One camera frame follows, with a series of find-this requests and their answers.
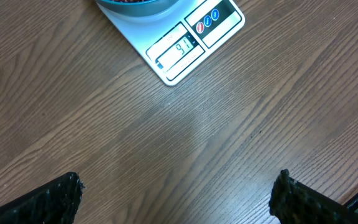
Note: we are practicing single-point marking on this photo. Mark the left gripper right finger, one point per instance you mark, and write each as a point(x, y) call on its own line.
point(293, 202)

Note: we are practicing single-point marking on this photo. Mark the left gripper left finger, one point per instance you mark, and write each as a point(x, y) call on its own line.
point(54, 202)

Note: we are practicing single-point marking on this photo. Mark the white digital kitchen scale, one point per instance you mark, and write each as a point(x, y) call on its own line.
point(174, 42)

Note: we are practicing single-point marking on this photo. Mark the red beans in bowl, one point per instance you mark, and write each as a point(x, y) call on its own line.
point(129, 1)

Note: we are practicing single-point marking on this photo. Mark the blue metal bowl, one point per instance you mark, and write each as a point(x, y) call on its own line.
point(140, 9)

